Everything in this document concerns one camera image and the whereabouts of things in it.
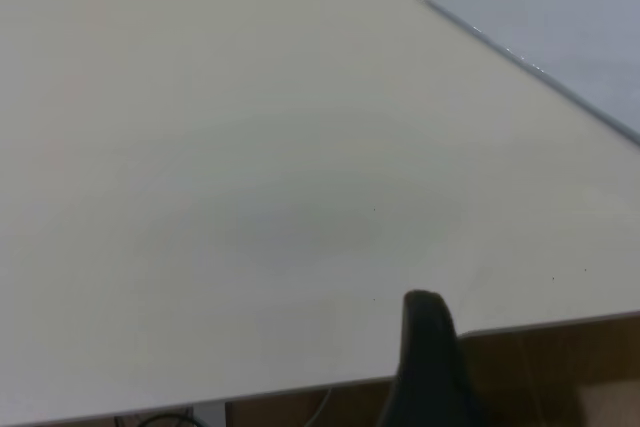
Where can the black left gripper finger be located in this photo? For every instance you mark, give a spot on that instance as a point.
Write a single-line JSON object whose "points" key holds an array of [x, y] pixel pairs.
{"points": [[427, 362]]}

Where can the white paper sheet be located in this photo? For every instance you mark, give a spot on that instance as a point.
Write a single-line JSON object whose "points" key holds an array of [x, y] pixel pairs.
{"points": [[575, 22]]}

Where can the transparent zipper bag green zip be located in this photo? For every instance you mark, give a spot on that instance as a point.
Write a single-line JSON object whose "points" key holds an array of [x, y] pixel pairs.
{"points": [[550, 7]]}

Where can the white table leg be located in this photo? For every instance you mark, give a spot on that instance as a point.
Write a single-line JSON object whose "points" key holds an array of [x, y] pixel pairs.
{"points": [[210, 416]]}

